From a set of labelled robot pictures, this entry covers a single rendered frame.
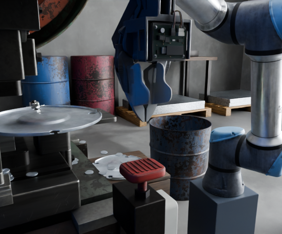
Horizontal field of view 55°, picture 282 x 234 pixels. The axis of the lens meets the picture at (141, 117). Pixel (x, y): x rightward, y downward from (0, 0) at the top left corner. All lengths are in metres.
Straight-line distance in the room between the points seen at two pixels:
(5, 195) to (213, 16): 0.62
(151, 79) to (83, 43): 3.78
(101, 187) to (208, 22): 0.50
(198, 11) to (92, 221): 0.54
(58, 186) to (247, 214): 0.75
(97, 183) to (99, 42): 3.69
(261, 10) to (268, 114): 0.29
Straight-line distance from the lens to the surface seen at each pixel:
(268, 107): 0.85
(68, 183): 0.55
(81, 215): 0.56
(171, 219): 0.64
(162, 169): 0.46
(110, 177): 1.35
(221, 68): 5.66
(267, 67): 0.81
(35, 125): 0.67
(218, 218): 1.02
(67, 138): 0.70
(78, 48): 4.16
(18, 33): 0.63
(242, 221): 1.10
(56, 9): 1.07
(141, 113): 0.42
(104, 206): 0.58
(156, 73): 0.43
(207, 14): 0.75
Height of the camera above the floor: 0.95
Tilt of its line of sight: 14 degrees down
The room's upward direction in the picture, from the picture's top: straight up
